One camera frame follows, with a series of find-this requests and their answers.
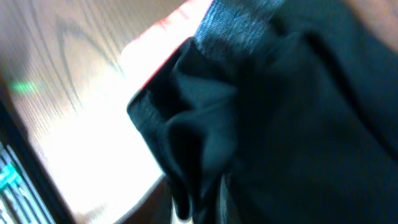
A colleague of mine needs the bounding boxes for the black leggings with red waistband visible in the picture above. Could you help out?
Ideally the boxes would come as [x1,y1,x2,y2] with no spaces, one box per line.
[127,0,397,223]

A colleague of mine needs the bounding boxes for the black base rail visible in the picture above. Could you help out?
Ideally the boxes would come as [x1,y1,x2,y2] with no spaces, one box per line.
[1,105,75,224]

